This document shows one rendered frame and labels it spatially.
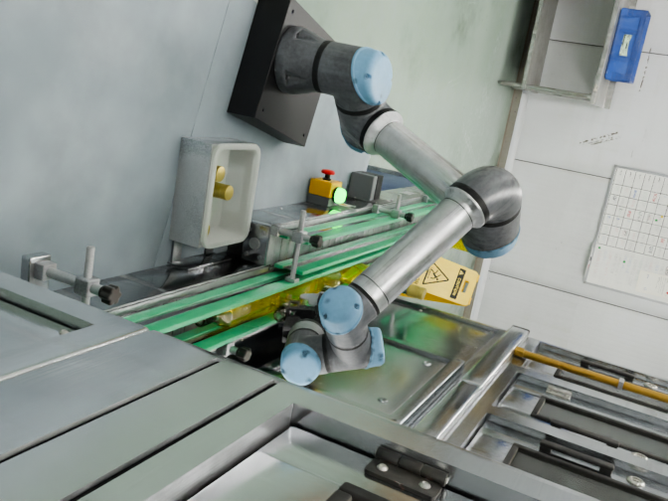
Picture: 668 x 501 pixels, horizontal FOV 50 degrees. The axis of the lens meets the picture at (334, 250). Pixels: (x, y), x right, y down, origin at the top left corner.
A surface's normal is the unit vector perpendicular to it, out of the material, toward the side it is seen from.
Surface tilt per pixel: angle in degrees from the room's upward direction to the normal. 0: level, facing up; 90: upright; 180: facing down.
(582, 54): 90
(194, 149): 90
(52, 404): 90
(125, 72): 0
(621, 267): 90
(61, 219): 0
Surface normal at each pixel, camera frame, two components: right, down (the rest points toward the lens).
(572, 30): -0.44, 0.13
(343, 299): -0.17, -0.55
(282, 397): 0.17, -0.96
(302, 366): -0.06, 0.26
